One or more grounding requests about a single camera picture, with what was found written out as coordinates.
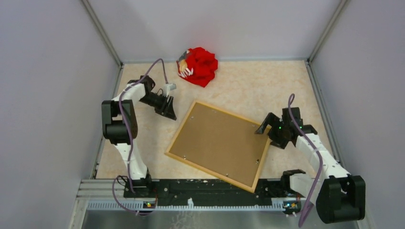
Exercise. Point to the red crumpled cloth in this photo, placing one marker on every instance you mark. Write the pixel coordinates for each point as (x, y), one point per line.
(197, 66)

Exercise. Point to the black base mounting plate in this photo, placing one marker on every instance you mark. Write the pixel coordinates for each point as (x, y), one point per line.
(212, 193)

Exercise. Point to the yellow wooden picture frame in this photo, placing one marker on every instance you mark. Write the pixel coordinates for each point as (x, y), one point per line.
(177, 139)

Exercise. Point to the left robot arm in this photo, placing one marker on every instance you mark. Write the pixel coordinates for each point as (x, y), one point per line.
(120, 126)

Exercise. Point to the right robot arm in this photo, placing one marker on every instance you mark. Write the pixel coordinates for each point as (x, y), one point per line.
(337, 195)

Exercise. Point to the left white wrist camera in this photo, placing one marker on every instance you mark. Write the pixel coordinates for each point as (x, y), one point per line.
(168, 88)

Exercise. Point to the aluminium front rail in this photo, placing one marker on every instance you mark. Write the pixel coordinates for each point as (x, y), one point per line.
(100, 204)

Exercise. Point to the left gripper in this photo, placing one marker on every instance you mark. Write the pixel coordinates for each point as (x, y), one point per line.
(166, 108)

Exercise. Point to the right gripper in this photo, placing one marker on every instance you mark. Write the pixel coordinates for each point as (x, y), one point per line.
(271, 119)

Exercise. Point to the brown cardboard backing board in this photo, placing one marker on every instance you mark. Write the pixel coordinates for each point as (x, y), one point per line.
(221, 142)

